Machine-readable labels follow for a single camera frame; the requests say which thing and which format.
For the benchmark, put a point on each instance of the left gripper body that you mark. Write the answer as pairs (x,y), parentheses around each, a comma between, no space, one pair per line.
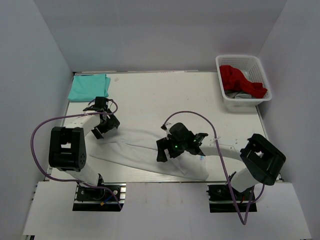
(110,123)

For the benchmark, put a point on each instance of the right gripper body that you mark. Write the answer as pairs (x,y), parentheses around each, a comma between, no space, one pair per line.
(176,148)

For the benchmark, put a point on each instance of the white t-shirt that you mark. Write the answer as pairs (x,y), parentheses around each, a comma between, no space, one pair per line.
(137,148)

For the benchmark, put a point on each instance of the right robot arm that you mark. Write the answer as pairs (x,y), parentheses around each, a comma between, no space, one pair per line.
(263,161)

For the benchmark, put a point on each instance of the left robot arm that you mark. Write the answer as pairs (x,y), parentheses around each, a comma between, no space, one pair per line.
(67,149)

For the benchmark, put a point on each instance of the folded teal t-shirt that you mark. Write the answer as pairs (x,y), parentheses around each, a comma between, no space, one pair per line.
(86,88)

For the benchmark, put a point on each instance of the grey t-shirt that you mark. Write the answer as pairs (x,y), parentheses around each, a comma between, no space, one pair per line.
(237,94)

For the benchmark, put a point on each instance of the red t-shirt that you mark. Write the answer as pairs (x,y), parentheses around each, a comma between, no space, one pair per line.
(234,81)

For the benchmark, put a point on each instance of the white plastic basket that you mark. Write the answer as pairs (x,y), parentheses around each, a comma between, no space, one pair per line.
(254,72)

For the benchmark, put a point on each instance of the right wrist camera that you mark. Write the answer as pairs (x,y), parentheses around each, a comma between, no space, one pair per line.
(198,138)

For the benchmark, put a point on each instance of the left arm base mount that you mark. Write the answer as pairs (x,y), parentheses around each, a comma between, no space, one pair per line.
(99,200)

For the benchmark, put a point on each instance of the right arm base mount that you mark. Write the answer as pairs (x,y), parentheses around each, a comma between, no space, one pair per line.
(220,199)

